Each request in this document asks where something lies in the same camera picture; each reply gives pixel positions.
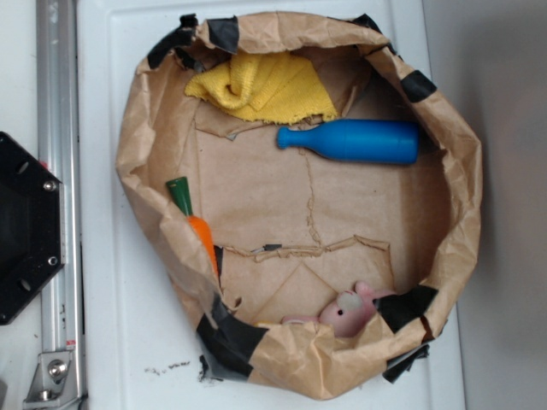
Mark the yellow cloth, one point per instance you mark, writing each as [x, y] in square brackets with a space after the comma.
[277, 88]

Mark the brown paper bag tray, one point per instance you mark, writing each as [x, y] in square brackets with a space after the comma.
[291, 229]

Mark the orange toy carrot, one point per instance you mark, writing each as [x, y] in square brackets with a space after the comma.
[180, 192]

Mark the blue plastic bottle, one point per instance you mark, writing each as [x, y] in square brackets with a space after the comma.
[377, 141]

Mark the pink plush bunny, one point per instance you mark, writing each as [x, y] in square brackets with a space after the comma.
[348, 313]

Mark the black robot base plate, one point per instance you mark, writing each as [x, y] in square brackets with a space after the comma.
[31, 228]

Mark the aluminium extrusion rail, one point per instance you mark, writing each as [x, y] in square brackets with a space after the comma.
[62, 300]

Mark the metal corner bracket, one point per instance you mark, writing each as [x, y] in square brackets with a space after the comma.
[54, 382]

